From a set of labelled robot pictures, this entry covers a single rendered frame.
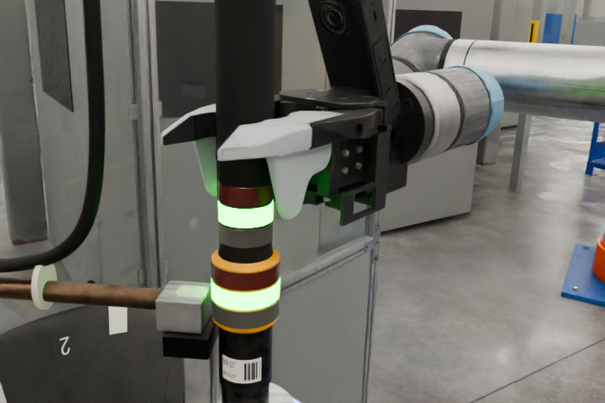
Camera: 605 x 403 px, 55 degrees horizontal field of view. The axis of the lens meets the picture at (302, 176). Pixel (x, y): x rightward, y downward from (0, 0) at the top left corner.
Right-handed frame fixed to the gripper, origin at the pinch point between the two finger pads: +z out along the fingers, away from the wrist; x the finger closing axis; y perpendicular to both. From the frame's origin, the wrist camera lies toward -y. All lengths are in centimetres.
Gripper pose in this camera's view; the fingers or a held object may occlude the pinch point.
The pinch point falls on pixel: (206, 129)
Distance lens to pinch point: 33.0
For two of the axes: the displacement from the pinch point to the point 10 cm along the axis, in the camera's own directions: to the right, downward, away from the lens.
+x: -7.6, -2.0, 6.1
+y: -0.3, 9.6, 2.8
